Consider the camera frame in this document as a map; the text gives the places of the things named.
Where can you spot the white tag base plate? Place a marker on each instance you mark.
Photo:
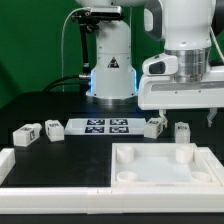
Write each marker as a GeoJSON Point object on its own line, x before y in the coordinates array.
{"type": "Point", "coordinates": [105, 126]}

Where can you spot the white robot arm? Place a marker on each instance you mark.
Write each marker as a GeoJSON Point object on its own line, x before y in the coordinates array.
{"type": "Point", "coordinates": [178, 78]}

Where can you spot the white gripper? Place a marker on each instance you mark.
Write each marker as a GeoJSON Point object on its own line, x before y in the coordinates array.
{"type": "Point", "coordinates": [158, 90]}

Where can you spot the white square tabletop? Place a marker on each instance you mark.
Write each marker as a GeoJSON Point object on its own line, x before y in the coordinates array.
{"type": "Point", "coordinates": [164, 164]}

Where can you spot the white U-shaped fence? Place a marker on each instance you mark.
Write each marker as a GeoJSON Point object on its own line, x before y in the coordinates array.
{"type": "Point", "coordinates": [98, 200]}

